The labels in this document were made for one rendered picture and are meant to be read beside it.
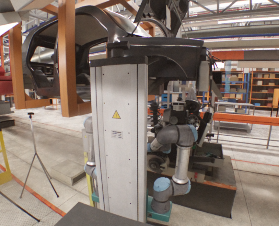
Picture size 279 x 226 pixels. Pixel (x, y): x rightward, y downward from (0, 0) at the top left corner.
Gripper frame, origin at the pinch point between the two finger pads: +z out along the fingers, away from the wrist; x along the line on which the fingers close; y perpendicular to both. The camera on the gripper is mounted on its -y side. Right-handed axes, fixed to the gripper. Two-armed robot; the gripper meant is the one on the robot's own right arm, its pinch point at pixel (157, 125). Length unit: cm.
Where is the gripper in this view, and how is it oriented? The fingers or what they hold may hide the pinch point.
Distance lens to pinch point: 159.3
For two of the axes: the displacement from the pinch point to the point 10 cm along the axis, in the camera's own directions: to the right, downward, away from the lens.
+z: -2.2, -2.2, 9.5
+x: 2.3, 9.4, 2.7
